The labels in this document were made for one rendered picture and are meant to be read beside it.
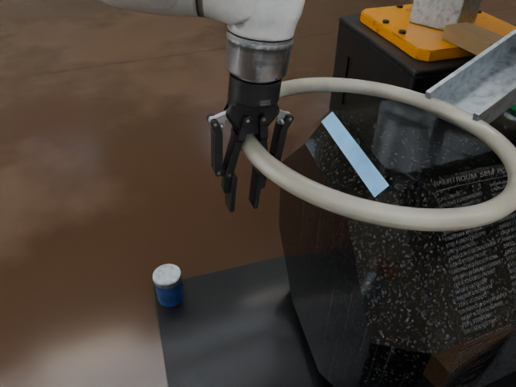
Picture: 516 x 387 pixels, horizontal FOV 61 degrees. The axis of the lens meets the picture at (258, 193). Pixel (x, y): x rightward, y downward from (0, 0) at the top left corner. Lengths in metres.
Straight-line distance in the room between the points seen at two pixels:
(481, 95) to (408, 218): 0.51
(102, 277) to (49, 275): 0.21
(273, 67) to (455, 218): 0.31
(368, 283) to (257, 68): 0.53
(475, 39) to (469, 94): 0.67
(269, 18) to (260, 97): 0.11
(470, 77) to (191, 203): 1.40
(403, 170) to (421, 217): 0.37
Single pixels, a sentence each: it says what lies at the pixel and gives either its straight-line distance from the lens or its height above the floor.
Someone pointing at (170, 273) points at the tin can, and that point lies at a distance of 1.61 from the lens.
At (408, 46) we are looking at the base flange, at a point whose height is 0.77.
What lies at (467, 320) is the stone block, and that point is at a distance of 0.99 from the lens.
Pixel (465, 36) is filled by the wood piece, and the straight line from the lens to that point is 1.73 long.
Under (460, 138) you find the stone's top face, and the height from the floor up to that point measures 0.82.
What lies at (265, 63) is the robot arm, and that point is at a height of 1.13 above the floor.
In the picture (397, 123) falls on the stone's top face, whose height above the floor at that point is 0.82.
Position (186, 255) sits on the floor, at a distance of 1.86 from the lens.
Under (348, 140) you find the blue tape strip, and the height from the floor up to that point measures 0.80.
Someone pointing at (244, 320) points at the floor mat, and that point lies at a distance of 1.62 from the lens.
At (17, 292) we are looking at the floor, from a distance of 1.95.
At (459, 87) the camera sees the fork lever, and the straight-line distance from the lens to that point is 1.06.
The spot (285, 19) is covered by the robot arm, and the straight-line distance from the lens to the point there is 0.58.
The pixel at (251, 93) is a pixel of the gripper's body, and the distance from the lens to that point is 0.61.
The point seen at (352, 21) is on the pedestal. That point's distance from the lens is 2.03.
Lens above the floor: 1.36
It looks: 40 degrees down
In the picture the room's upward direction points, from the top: straight up
